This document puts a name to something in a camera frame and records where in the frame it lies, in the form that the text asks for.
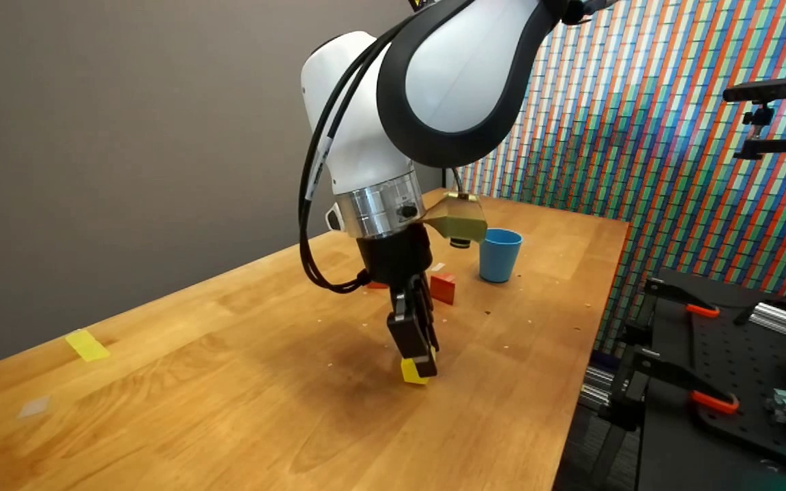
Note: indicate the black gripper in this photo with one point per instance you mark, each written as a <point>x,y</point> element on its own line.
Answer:
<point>396,259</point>

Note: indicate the yellow pentagon wooden block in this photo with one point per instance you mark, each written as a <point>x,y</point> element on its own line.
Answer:
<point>412,372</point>

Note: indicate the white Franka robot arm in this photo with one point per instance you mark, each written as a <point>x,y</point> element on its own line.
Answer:
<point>411,98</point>

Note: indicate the blue plastic cup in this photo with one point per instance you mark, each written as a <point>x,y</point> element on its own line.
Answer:
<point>501,254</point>

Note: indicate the red triangular wooden block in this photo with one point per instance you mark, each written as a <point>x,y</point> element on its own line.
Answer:
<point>442,289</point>

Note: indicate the red pentagon wooden block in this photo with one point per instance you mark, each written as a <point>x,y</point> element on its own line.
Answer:
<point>375,285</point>

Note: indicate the yellow tape strip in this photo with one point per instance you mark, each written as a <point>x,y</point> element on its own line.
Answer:
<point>85,344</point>

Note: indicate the black perforated breadboard plate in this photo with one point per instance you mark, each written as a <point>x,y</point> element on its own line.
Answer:
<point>748,363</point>

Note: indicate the silver aluminium rail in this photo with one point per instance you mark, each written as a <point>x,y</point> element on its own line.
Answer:
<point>778,316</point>

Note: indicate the black camera on stand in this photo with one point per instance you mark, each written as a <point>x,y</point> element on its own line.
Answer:
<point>771,87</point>

